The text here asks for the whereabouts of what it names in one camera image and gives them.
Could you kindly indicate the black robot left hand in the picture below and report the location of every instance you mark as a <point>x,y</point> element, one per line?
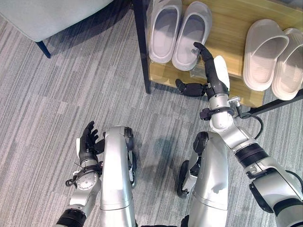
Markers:
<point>86,151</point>

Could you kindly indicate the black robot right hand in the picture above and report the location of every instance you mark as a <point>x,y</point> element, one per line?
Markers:
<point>214,80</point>

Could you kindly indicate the grey closed-toe slipper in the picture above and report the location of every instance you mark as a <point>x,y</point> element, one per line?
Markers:
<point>163,35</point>
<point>189,35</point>

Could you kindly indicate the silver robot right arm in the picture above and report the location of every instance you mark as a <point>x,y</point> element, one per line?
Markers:
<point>265,170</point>

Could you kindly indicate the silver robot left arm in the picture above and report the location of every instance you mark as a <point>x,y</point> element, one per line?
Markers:
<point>81,194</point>

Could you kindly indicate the silver robot left leg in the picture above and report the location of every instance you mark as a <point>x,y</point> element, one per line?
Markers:
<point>116,170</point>

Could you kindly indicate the beige open-toe slide slipper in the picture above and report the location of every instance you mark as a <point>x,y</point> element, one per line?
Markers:
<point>262,56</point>
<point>288,73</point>

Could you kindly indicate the grey upholstered chair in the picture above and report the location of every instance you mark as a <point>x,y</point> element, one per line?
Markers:
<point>47,16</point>

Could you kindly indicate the wooden shoe rack black frame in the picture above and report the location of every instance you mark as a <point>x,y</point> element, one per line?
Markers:
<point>229,28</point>

